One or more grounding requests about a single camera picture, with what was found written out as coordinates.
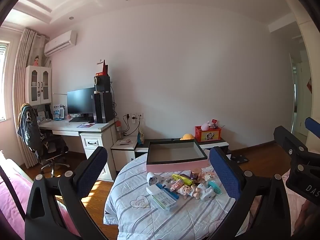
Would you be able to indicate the pink blanket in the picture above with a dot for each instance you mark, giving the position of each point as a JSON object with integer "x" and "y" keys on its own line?
{"x": 15, "y": 200}

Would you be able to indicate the pink white block toy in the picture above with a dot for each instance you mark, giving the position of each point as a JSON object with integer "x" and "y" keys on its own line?
{"x": 207, "y": 176}

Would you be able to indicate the white wall socket strip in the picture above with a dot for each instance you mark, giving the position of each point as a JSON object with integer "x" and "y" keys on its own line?
{"x": 137, "y": 117}

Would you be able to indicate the blue white box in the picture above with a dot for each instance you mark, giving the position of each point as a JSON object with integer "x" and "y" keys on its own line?
{"x": 59, "y": 113}

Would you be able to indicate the teal plastic item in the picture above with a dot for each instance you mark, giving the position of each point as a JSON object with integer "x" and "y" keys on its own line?
{"x": 215, "y": 187}

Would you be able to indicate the white green-label carton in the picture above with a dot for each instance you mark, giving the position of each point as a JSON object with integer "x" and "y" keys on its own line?
{"x": 162, "y": 198}

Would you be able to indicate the red paper bag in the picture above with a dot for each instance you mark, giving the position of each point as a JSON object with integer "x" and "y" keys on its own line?
{"x": 104, "y": 68}

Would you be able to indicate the red storage crate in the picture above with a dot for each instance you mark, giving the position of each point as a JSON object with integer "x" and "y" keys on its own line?
{"x": 207, "y": 135}

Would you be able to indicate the white side cabinet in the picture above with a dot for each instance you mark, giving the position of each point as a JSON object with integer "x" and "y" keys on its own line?
{"x": 123, "y": 155}

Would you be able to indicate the black computer monitor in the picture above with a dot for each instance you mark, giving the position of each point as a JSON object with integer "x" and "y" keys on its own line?
{"x": 80, "y": 102}

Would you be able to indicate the blue snack bag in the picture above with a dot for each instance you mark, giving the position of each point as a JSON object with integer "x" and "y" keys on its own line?
{"x": 140, "y": 137}

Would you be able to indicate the dark printed jacket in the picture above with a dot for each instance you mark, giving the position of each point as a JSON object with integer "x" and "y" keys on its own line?
{"x": 28, "y": 127}

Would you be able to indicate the pale pink sheet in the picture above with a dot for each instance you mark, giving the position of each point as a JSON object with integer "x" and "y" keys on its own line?
{"x": 292, "y": 200}

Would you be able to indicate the rose gold jar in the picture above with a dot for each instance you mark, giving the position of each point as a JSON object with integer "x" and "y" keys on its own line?
{"x": 196, "y": 174}

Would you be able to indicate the white desk with drawers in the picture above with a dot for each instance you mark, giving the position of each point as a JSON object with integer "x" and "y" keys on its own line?
{"x": 95, "y": 130}

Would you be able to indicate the white glass-door cabinet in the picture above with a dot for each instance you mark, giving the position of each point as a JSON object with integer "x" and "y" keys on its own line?
{"x": 38, "y": 85}

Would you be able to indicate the black floor scale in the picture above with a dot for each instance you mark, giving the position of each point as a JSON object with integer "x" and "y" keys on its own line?
{"x": 238, "y": 159}

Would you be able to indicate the white-haired doll figurine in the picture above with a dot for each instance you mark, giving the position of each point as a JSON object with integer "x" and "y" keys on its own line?
{"x": 186, "y": 192}

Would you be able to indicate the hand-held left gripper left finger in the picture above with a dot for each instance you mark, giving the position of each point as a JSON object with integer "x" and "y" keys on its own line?
{"x": 93, "y": 165}

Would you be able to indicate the black keyboard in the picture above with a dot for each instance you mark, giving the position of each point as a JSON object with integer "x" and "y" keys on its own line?
{"x": 81, "y": 119}

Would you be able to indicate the pink packet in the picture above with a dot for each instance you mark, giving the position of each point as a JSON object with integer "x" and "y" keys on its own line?
{"x": 125, "y": 142}

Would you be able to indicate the dark-topped low table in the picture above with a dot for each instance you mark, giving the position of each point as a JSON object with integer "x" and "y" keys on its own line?
{"x": 217, "y": 143}

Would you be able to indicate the red-capped bottle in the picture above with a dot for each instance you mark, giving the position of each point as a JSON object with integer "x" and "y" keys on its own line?
{"x": 119, "y": 130}

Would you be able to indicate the blue flat box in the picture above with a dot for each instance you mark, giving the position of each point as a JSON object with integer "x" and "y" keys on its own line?
{"x": 166, "y": 187}

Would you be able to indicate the red hanging ornament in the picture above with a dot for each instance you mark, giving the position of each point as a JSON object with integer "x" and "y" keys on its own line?
{"x": 310, "y": 84}

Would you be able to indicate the pink box with dark rim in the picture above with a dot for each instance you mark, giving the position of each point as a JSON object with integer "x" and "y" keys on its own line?
{"x": 175, "y": 155}

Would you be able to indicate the black computer tower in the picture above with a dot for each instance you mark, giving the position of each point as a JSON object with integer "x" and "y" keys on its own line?
{"x": 103, "y": 107}

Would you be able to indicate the black office chair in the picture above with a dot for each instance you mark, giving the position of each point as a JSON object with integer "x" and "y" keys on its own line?
{"x": 52, "y": 150}

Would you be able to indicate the white round device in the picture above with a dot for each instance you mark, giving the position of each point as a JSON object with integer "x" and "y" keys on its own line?
{"x": 153, "y": 178}

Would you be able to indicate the white air conditioner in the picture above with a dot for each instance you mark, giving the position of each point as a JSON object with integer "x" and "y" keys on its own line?
{"x": 60, "y": 43}

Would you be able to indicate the yellow plush toy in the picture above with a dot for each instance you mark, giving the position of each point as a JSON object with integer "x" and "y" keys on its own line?
{"x": 187, "y": 136}

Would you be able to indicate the window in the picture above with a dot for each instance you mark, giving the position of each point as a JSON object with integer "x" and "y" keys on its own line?
{"x": 3, "y": 80}

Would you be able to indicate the black speaker box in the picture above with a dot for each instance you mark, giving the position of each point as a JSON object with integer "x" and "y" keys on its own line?
{"x": 102, "y": 83}

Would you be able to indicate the pink plush toy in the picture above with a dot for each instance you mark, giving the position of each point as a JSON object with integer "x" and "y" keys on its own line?
{"x": 206, "y": 126}

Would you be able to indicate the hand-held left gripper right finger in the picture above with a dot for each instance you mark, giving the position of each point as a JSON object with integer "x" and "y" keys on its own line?
{"x": 225, "y": 173}

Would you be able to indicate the white room door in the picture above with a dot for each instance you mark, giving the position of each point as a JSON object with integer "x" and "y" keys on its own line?
{"x": 294, "y": 92}

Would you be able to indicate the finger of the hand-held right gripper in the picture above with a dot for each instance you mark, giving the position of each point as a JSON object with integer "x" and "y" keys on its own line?
{"x": 287, "y": 140}
{"x": 312, "y": 126}

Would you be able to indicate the white animal figurine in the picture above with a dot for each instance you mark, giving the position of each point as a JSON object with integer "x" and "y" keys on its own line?
{"x": 207, "y": 196}

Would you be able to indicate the small doll in pink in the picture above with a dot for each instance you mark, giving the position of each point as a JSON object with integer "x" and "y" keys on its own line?
{"x": 37, "y": 61}

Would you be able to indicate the yellow highlighter pen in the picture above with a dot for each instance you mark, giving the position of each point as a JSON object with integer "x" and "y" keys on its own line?
{"x": 180, "y": 177}

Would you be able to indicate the person's right hand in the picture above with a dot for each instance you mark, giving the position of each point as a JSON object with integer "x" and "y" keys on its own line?
{"x": 311, "y": 217}

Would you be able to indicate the pink plastic trinket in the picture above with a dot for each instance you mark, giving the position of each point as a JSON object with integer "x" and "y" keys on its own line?
{"x": 176, "y": 185}

